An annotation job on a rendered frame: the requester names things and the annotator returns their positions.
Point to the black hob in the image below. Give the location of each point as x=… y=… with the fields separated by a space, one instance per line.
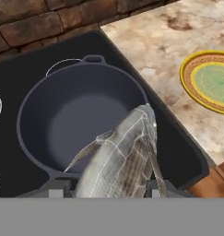
x=21 y=159

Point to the yellow green plate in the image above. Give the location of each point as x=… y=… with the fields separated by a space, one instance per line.
x=210 y=81

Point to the dark grey cooking pot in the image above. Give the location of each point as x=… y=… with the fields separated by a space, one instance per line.
x=76 y=116

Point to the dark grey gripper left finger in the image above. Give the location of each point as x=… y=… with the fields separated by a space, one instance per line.
x=56 y=189

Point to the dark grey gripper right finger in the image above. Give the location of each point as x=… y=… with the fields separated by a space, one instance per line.
x=174 y=193

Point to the grey frozen fish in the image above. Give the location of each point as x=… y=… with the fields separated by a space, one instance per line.
x=122 y=159

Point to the brown wooden cupboard front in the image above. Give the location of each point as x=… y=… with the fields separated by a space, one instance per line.
x=213 y=181

